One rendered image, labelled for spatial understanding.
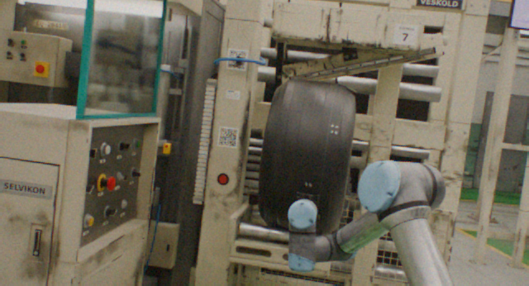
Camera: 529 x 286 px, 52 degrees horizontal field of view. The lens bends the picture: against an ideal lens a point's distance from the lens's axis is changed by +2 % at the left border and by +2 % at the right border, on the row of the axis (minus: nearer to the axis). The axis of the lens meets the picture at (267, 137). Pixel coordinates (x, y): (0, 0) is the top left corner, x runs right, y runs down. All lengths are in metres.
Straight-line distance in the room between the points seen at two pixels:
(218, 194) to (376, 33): 0.90
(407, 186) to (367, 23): 1.15
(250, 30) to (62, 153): 0.87
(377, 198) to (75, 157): 0.76
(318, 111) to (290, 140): 0.14
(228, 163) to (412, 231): 0.99
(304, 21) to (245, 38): 0.34
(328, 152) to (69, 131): 0.80
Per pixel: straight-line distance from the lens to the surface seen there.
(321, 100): 1.87
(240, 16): 2.04
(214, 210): 2.07
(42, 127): 1.50
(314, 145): 1.78
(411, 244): 1.20
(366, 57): 2.39
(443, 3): 2.63
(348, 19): 2.26
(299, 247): 1.51
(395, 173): 1.21
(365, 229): 1.48
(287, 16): 2.28
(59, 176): 1.50
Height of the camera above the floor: 1.38
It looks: 4 degrees down
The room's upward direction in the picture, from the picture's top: 7 degrees clockwise
